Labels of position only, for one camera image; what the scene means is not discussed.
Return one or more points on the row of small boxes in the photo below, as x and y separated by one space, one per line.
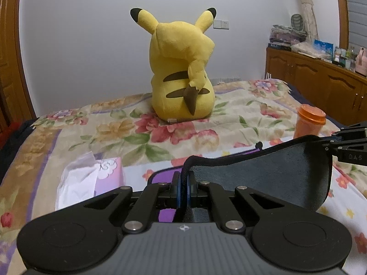
344 57

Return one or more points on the wooden window frame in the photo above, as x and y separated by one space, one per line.
342 14

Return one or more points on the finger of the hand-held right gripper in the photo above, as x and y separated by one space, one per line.
351 131
348 151

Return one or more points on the wooden cabinet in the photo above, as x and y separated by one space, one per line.
315 77

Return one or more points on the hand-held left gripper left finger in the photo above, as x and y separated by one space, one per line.
179 190

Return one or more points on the white power strip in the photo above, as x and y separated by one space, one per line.
229 79

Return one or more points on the yellow plush toy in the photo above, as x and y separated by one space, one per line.
177 71

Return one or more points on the orange cup with lid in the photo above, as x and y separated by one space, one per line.
308 124

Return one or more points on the wooden wardrobe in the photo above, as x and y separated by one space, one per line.
11 57

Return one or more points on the blue picture box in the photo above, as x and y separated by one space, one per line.
324 48

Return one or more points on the grey window blinds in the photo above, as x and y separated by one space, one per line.
357 11

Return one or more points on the grey ribbed fan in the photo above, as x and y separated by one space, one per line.
298 21

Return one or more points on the purple tissue box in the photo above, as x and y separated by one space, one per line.
110 176

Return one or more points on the floral blanket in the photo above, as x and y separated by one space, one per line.
129 133

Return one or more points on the cream folded cloth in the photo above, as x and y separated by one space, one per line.
308 50

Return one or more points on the dark flat box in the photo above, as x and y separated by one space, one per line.
278 45

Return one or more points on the pink box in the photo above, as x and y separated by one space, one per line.
361 61

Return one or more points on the stack of folded cloths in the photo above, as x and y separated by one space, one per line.
286 34

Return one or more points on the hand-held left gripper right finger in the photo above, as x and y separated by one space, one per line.
187 191

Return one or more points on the white wall socket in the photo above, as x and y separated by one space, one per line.
221 24

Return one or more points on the cream patterned curtain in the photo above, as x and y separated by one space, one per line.
308 8

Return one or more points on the grey towel with black edge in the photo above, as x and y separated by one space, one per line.
258 174

